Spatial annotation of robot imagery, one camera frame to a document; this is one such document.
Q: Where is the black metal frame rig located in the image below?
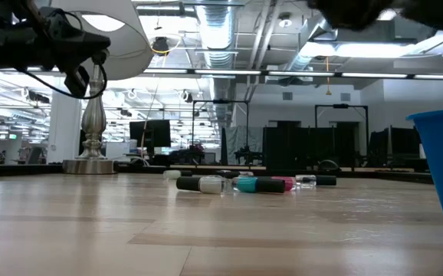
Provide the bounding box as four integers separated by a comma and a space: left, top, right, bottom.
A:
314, 103, 369, 169
192, 100, 250, 166

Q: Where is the black partition screen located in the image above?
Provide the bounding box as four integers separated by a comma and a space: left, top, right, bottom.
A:
367, 126, 422, 158
263, 126, 360, 170

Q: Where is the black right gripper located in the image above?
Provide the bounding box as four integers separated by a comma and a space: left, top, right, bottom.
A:
307, 0, 397, 31

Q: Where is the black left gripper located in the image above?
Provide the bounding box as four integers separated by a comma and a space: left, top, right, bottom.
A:
33, 7, 111, 74

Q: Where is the yellow hanging cord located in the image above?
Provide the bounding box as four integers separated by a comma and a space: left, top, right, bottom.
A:
323, 56, 333, 97

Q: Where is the long ceiling light strip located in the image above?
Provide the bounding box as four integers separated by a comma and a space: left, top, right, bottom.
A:
143, 67, 443, 81

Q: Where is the hot pink nail polish bottle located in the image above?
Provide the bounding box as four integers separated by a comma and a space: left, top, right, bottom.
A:
271, 176, 297, 192

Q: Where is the silver lamp with white shade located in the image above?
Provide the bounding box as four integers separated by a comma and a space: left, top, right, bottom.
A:
48, 0, 156, 176

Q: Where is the silver ventilation duct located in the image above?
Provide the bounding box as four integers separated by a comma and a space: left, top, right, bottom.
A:
282, 17, 340, 74
195, 0, 238, 127

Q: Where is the grey tarp cover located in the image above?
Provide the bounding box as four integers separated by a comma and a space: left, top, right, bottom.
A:
221, 125, 264, 166

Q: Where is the black ceiling camera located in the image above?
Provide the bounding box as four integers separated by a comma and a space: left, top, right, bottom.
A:
151, 36, 171, 54

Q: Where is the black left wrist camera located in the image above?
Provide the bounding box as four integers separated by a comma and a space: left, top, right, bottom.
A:
63, 65, 90, 99

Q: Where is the black computer monitor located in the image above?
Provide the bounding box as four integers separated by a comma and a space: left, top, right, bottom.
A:
129, 120, 172, 149

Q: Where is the bright ceiling light panel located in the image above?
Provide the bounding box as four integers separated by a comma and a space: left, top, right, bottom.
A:
300, 41, 418, 59

